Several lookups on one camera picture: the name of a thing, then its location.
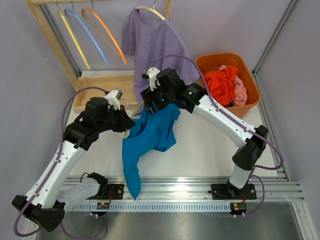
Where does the cream hanger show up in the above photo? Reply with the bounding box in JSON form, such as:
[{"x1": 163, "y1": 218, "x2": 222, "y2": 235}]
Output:
[{"x1": 135, "y1": 0, "x2": 166, "y2": 21}]

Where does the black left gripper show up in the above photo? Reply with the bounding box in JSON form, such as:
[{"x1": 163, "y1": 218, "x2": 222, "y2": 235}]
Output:
[{"x1": 96, "y1": 104, "x2": 135, "y2": 133}]

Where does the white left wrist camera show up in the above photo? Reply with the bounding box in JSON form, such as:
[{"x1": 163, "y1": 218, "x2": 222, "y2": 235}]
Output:
[{"x1": 104, "y1": 89, "x2": 123, "y2": 111}]

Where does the yellow hanger with metal hook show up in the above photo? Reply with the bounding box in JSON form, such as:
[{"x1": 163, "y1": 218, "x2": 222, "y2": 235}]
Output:
[{"x1": 54, "y1": 0, "x2": 91, "y2": 70}]

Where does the pink t shirt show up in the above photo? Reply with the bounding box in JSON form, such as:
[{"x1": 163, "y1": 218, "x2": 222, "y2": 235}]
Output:
[{"x1": 218, "y1": 65, "x2": 248, "y2": 107}]

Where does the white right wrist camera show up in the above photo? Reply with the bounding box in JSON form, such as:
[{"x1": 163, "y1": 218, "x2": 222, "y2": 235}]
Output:
[{"x1": 141, "y1": 67, "x2": 160, "y2": 91}]

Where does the light blue hanger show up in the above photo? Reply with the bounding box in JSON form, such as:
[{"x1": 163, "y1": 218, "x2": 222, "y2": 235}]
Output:
[{"x1": 62, "y1": 8, "x2": 108, "y2": 65}]

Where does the blue t shirt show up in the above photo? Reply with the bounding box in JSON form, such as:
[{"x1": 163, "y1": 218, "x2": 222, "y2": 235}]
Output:
[{"x1": 122, "y1": 104, "x2": 181, "y2": 199}]

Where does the lavender t shirt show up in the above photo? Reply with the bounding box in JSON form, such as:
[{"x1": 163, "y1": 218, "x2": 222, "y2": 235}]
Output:
[{"x1": 122, "y1": 8, "x2": 199, "y2": 103}]

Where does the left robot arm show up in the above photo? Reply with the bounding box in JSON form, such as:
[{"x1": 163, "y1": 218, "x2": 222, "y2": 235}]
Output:
[{"x1": 12, "y1": 94, "x2": 135, "y2": 232}]

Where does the white slotted cable duct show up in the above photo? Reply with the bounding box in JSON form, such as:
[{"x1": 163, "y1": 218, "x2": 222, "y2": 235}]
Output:
[{"x1": 72, "y1": 201, "x2": 231, "y2": 213}]

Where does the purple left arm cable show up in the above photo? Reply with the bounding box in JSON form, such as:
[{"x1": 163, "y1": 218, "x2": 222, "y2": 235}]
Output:
[{"x1": 13, "y1": 86, "x2": 108, "y2": 238}]

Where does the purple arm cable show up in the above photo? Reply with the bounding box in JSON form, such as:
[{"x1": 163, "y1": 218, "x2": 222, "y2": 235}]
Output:
[
  {"x1": 147, "y1": 54, "x2": 285, "y2": 218},
  {"x1": 13, "y1": 86, "x2": 108, "y2": 238}
]

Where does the aluminium mounting rail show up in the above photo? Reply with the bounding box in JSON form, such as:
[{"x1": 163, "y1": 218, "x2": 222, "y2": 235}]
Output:
[{"x1": 59, "y1": 175, "x2": 306, "y2": 203}]

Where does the orange plastic basket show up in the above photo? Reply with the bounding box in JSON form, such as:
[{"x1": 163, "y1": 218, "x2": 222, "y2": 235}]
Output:
[{"x1": 196, "y1": 53, "x2": 261, "y2": 119}]

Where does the wooden clothes rack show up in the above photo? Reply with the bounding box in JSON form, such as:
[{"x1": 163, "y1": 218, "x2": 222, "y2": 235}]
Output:
[{"x1": 24, "y1": 0, "x2": 174, "y2": 115}]

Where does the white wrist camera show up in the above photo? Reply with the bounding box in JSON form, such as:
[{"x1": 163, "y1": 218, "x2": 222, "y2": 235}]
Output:
[
  {"x1": 104, "y1": 89, "x2": 123, "y2": 111},
  {"x1": 141, "y1": 67, "x2": 160, "y2": 91}
]

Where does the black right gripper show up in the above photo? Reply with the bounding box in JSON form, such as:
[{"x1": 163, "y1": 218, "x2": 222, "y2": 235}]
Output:
[{"x1": 141, "y1": 82, "x2": 175, "y2": 116}]

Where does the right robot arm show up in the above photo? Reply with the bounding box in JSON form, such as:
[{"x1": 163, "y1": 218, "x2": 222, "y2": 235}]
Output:
[{"x1": 140, "y1": 67, "x2": 268, "y2": 200}]

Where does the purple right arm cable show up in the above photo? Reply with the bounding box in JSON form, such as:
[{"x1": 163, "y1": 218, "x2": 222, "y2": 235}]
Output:
[{"x1": 147, "y1": 54, "x2": 285, "y2": 218}]

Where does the peach hanger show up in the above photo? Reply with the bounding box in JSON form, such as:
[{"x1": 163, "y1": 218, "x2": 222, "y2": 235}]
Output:
[{"x1": 81, "y1": 2, "x2": 128, "y2": 65}]

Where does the green hanger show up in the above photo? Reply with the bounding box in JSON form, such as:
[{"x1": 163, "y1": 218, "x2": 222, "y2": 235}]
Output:
[{"x1": 120, "y1": 98, "x2": 144, "y2": 139}]

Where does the orange t shirt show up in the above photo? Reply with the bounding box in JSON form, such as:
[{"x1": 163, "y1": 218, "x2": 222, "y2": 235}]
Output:
[{"x1": 204, "y1": 65, "x2": 238, "y2": 107}]

